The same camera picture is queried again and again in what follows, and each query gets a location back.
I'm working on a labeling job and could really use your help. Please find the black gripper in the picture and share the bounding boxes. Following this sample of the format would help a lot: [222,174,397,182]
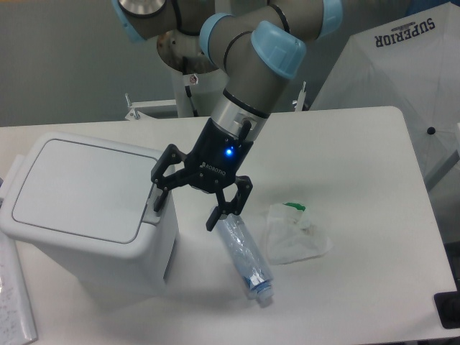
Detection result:
[149,118,254,231]

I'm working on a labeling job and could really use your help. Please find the white plastic trash can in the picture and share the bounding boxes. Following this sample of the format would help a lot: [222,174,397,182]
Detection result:
[1,132,179,298]

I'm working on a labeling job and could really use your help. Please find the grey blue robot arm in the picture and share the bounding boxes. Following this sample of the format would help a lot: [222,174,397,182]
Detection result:
[112,1,343,230]

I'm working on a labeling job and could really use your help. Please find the crushed clear plastic bottle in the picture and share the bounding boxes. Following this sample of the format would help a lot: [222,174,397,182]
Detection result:
[216,214,274,307]

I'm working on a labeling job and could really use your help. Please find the crumpled white plastic bag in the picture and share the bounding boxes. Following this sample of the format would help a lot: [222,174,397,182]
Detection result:
[264,201,333,265]

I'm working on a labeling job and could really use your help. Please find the white umbrella with lettering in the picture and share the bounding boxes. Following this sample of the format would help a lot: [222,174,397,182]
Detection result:
[311,2,459,185]

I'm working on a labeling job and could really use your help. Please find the black device at edge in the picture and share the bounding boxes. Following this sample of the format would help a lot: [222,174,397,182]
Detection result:
[434,291,459,329]

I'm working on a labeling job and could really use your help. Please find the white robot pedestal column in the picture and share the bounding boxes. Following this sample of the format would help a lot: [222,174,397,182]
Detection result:
[156,28,231,118]

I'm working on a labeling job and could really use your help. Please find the white metal base frame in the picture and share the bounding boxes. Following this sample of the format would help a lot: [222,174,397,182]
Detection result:
[124,93,178,121]

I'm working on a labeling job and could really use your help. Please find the black pedestal cable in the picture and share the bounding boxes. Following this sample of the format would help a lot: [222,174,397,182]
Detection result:
[181,55,200,118]

